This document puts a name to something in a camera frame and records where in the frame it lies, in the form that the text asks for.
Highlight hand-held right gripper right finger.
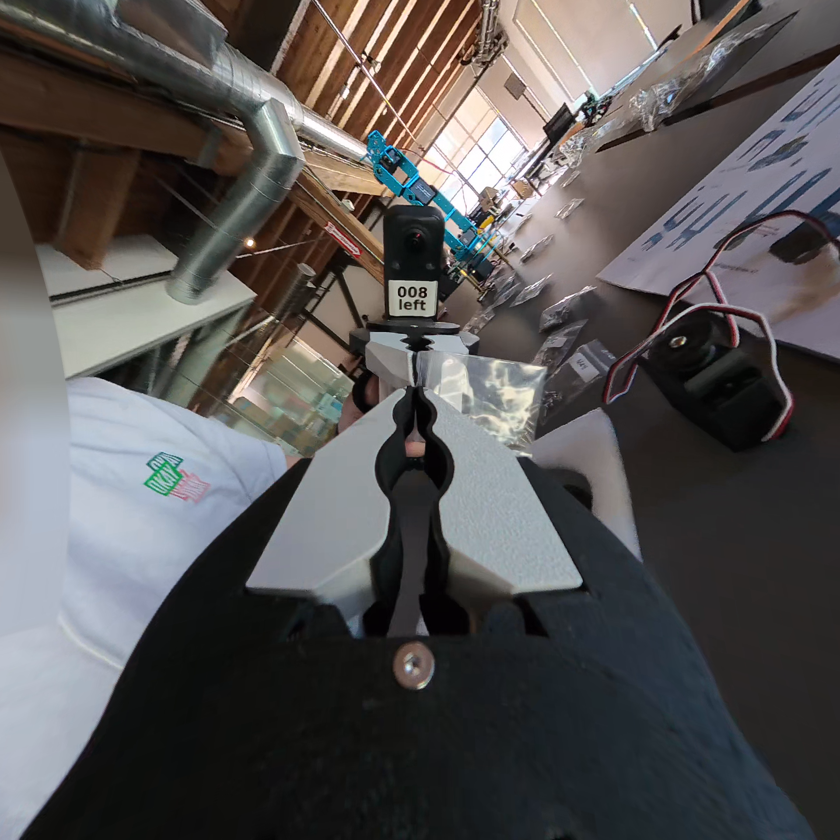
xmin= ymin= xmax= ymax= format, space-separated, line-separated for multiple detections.
xmin=419 ymin=387 xmax=584 ymax=635

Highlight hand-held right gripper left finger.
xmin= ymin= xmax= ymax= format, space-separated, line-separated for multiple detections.
xmin=246 ymin=387 xmax=416 ymax=636

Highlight packet of brass screws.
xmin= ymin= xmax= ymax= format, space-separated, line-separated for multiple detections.
xmin=413 ymin=351 xmax=550 ymax=455

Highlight person's left hand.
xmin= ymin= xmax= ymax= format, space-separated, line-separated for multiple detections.
xmin=336 ymin=373 xmax=383 ymax=435

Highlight red white sign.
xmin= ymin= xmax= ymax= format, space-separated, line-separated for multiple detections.
xmin=323 ymin=221 xmax=364 ymax=259

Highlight stack of cardboard boxes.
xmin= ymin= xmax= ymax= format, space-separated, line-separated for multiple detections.
xmin=230 ymin=340 xmax=357 ymax=462

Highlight scattered clear screw bags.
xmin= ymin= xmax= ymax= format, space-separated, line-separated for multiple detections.
xmin=462 ymin=167 xmax=622 ymax=403

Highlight open instruction manual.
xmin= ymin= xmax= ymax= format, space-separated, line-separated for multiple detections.
xmin=597 ymin=62 xmax=840 ymax=363

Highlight crumpled large plastic wrapping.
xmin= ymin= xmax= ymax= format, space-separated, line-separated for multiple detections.
xmin=558 ymin=23 xmax=777 ymax=156

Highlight white foam frame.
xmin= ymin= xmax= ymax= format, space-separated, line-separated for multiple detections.
xmin=528 ymin=408 xmax=643 ymax=563

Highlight black servo motor with wires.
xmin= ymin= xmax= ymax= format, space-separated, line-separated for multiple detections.
xmin=604 ymin=210 xmax=840 ymax=442

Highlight metal ventilation duct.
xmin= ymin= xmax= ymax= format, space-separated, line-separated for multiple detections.
xmin=0 ymin=0 xmax=370 ymax=307

